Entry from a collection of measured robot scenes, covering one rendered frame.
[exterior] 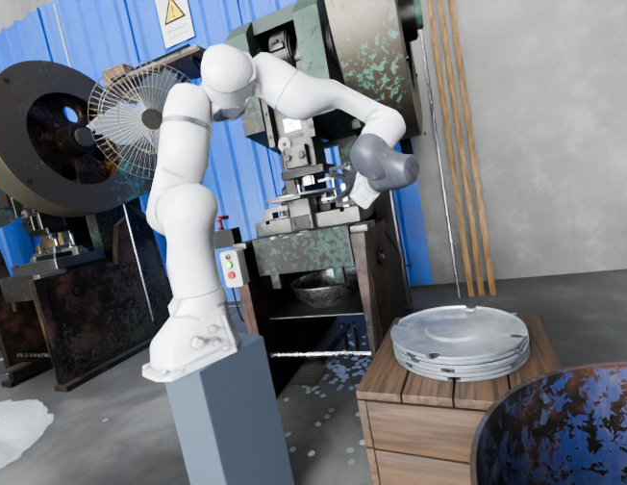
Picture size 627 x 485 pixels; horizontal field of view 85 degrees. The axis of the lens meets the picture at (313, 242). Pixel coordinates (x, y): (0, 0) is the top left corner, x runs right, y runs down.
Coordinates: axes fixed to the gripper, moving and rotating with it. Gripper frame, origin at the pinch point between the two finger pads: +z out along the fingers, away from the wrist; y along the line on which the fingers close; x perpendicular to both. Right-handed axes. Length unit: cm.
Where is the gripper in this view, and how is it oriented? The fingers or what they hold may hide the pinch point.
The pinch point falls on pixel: (327, 189)
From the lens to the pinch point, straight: 120.8
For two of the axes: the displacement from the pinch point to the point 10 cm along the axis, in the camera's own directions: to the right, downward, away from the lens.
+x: -8.3, 2.3, -5.1
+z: -5.2, 0.0, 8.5
